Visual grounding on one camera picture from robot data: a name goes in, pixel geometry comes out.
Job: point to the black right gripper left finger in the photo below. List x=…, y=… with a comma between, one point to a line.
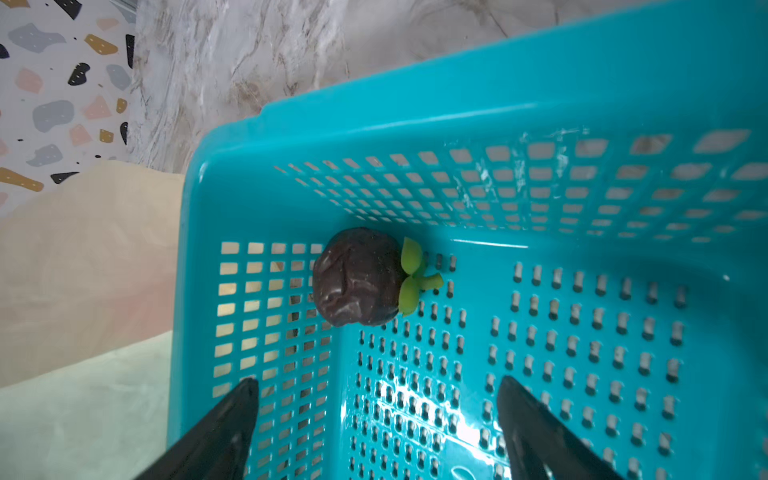
x=218, y=446

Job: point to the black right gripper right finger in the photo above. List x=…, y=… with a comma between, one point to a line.
x=538, y=445

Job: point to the dark purple mangosteen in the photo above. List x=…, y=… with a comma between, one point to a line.
x=368, y=277

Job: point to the cream plastic bag orange print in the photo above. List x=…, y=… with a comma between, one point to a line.
x=87, y=295

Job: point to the teal plastic basket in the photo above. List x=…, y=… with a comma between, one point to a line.
x=595, y=199

